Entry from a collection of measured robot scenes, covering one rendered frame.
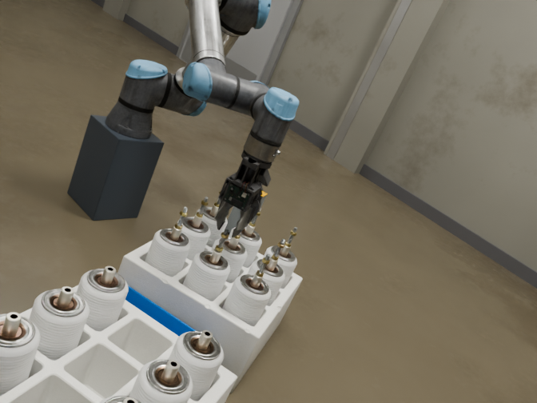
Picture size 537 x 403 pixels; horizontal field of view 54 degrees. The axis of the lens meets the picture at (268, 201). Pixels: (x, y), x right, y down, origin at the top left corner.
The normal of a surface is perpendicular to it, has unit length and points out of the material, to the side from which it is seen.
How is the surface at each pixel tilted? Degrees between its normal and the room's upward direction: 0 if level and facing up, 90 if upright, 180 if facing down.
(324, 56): 90
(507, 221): 90
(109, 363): 90
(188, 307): 90
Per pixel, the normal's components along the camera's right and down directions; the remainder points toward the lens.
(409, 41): -0.62, 0.03
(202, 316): -0.32, 0.22
